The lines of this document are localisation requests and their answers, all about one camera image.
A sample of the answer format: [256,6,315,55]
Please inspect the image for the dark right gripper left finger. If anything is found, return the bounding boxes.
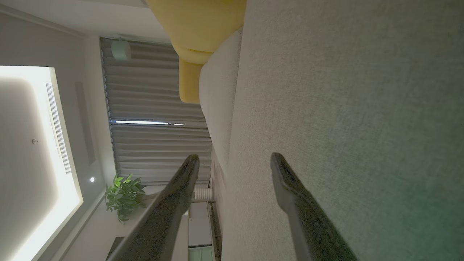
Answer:
[107,154,200,261]

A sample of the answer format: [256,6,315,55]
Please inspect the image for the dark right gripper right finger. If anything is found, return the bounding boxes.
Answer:
[270,152,359,261]

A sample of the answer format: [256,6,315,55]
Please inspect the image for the mint and white media cabinet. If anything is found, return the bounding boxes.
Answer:
[188,201,222,261]

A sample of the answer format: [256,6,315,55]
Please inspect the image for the white ribbed plant pot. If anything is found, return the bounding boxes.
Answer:
[194,187,214,202]

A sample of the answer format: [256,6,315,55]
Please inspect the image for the black flat television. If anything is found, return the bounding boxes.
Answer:
[106,236,126,261]

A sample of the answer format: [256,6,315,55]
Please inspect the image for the grey sofa with yellow backrest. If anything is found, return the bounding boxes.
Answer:
[145,0,464,261]

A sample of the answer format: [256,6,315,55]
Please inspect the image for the grey pleated curtain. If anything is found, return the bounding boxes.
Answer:
[100,36,213,185]

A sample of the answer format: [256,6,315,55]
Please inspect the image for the long ceiling air vent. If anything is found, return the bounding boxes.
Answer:
[46,83,72,175]

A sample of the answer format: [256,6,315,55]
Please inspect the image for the floor lamp with mint shade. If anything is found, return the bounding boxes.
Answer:
[111,39,132,61]

